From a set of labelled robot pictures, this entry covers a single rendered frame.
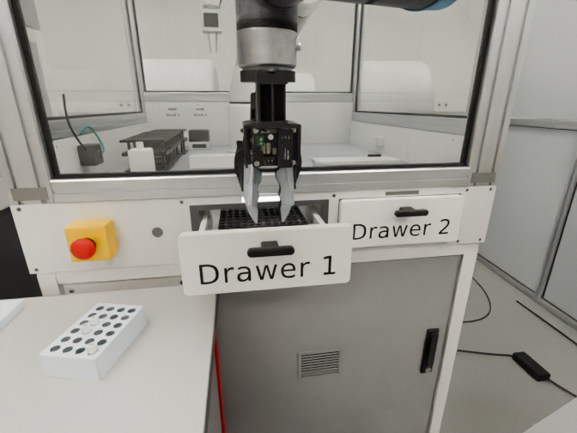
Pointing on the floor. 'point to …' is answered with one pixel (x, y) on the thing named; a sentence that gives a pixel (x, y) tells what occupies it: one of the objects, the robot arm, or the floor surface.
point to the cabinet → (330, 341)
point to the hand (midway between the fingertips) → (269, 212)
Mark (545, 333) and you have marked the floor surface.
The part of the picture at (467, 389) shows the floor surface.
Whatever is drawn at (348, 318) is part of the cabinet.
